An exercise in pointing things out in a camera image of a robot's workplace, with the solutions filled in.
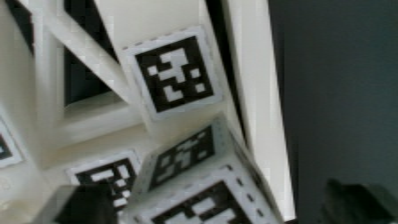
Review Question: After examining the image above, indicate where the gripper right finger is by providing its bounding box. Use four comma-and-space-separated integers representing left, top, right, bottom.
321, 179, 398, 224

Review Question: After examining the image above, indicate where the long chair side piece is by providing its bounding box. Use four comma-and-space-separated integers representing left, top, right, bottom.
0, 0, 142, 224
46, 0, 294, 223

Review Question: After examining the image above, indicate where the small tagged cube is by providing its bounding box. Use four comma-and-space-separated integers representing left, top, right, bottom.
120, 117, 284, 224

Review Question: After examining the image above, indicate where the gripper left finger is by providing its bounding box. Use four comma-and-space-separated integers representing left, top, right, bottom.
31, 184, 117, 224

